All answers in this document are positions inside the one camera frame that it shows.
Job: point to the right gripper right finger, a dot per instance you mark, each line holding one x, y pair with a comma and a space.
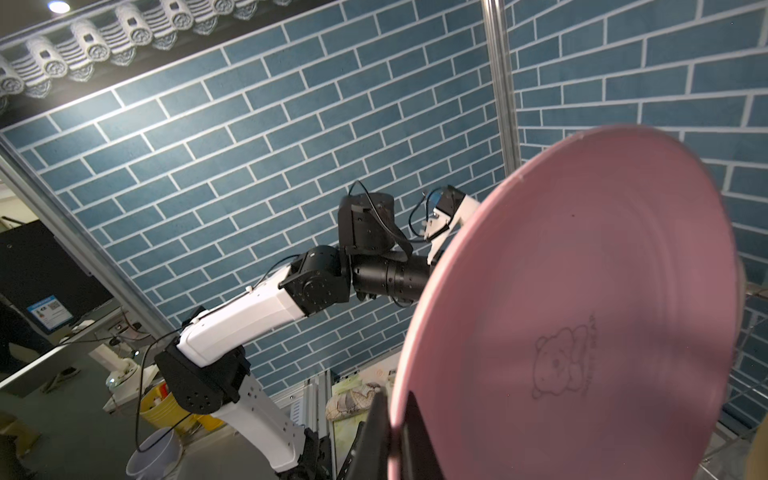
418, 460

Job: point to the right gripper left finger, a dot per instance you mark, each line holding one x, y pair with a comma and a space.
368, 455

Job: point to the pink plate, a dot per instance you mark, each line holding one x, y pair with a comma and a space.
582, 324

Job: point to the steel two-tier dish rack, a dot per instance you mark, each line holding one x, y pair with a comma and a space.
738, 446

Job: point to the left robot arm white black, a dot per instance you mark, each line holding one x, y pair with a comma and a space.
206, 369

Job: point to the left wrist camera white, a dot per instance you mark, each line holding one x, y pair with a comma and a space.
448, 209

